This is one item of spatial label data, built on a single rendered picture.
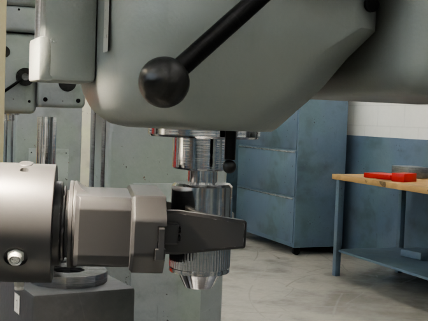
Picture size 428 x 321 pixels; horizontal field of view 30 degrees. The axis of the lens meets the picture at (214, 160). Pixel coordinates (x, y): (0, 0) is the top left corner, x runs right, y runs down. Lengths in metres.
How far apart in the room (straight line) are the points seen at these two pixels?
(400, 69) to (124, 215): 0.22
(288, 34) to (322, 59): 0.04
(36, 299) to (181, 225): 0.34
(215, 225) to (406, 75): 0.17
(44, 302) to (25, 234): 0.33
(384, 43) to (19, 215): 0.28
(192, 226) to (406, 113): 6.96
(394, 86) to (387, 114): 7.18
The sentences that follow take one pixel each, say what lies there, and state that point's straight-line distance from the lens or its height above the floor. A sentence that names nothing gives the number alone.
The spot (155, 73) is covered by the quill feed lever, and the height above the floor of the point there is 1.34.
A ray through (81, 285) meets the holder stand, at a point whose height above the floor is 1.13.
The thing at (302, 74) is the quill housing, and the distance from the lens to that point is 0.55.
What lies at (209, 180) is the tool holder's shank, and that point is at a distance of 0.60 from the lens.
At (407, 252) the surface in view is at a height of 0.27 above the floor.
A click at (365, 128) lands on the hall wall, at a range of 8.05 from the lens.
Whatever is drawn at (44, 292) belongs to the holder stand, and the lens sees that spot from 0.90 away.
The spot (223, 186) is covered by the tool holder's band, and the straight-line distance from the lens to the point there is 0.60.
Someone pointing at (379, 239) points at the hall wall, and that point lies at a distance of 7.84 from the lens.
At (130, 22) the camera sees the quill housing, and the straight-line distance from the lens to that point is 0.52.
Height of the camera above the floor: 1.32
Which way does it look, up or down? 3 degrees down
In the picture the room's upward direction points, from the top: 2 degrees clockwise
